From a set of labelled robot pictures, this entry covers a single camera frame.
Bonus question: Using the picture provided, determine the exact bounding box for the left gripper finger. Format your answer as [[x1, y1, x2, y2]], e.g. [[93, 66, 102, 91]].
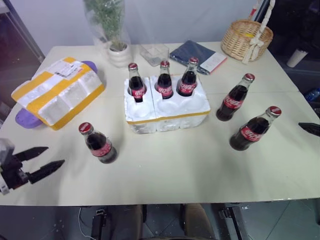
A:
[[27, 159, 66, 185], [14, 146, 50, 163]]

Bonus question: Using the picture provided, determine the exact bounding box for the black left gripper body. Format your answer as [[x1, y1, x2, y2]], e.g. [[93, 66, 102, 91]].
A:
[[0, 153, 33, 191]]

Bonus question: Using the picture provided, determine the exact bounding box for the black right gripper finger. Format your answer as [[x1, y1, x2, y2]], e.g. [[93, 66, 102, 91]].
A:
[[298, 121, 320, 138]]

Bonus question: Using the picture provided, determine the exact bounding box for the glass cola bottle red cap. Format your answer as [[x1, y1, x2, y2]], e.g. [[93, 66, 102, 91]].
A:
[[78, 121, 119, 165], [215, 72, 256, 123], [127, 62, 148, 104], [228, 105, 283, 152], [175, 56, 200, 99], [156, 60, 174, 100]]

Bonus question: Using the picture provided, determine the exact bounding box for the white foam lid yellow tape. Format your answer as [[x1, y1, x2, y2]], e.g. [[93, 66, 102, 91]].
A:
[[10, 56, 105, 131]]

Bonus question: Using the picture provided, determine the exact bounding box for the white foam bottle holder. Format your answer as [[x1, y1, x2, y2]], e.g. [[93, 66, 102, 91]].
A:
[[123, 73, 210, 135]]

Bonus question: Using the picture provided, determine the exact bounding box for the clear plastic container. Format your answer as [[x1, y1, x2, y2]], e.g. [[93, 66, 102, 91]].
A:
[[139, 44, 171, 67]]

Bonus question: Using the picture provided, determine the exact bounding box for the purple perforated plastic board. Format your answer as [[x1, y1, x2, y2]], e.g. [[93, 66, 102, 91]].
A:
[[15, 60, 99, 130]]

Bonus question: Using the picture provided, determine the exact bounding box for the blue plastic water bottle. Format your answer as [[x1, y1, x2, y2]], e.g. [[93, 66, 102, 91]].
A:
[[304, 88, 320, 103]]

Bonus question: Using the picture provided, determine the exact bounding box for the white cup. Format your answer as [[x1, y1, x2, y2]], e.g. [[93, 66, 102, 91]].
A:
[[286, 48, 308, 68]]

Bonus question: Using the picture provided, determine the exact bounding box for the black table support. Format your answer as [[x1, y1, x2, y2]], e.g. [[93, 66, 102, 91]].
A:
[[90, 207, 109, 240], [217, 203, 245, 240]]

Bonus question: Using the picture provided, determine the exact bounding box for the woven wicker basket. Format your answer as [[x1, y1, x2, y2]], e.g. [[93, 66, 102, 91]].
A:
[[220, 19, 274, 62]]

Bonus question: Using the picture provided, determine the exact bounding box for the white ribbed plant pot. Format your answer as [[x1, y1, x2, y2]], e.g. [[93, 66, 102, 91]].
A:
[[107, 43, 133, 69]]

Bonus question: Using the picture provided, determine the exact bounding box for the potted plant in white pot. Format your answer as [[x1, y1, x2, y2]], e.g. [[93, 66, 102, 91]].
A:
[[83, 0, 134, 69]]

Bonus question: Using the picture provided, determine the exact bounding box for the dark blue notebook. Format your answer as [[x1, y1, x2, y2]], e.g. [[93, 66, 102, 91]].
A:
[[169, 39, 229, 76]]

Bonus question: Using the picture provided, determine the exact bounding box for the brown rounded shape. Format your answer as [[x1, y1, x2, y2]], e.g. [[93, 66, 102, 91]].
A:
[[183, 202, 214, 240]]

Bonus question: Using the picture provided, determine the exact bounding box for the green potted plant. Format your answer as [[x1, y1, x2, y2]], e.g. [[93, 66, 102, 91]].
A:
[[84, 0, 126, 51]]

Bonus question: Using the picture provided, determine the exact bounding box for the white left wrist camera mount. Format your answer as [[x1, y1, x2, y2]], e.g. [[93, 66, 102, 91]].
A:
[[0, 138, 17, 166]]

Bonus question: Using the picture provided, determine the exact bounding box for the thin white cable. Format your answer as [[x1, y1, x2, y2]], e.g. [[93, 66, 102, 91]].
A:
[[78, 206, 94, 238]]

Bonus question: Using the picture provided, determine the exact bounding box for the white rope basket handle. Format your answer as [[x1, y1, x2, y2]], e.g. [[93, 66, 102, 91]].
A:
[[241, 0, 276, 65]]

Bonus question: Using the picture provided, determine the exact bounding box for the grey metal frame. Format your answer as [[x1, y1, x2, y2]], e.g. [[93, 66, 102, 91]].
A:
[[6, 0, 46, 61]]

